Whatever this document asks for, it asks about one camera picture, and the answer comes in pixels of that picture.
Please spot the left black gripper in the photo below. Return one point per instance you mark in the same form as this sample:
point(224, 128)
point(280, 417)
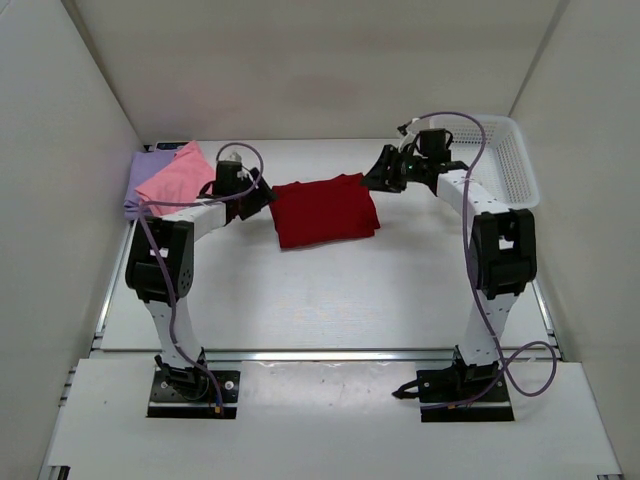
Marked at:
point(262, 195)

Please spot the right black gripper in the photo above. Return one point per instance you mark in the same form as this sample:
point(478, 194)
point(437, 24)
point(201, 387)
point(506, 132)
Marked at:
point(386, 177)

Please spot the red t shirt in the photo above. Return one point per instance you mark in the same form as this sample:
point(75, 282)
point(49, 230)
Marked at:
point(313, 213)

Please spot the pink t shirt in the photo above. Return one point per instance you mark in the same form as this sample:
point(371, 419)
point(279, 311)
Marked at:
point(181, 180)

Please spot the purple t shirt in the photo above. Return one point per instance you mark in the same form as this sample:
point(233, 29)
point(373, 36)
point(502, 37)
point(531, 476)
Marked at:
point(144, 166)

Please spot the white plastic laundry basket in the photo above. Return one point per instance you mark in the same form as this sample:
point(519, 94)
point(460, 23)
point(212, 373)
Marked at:
point(504, 168)

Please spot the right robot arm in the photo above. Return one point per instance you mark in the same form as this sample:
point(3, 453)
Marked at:
point(500, 241)

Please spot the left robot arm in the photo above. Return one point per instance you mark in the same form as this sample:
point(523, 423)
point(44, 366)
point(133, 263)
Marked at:
point(161, 262)

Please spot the dark label sticker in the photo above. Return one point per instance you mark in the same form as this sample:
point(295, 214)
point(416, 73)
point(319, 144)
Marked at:
point(167, 146)

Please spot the aluminium rail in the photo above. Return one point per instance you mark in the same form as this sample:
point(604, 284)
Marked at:
point(332, 356)

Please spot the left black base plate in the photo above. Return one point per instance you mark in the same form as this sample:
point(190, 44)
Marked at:
point(168, 402)

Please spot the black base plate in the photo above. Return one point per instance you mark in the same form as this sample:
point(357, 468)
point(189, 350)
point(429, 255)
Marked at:
point(168, 402)
point(444, 397)

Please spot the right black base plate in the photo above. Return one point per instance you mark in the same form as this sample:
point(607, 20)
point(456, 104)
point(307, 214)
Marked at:
point(444, 397)

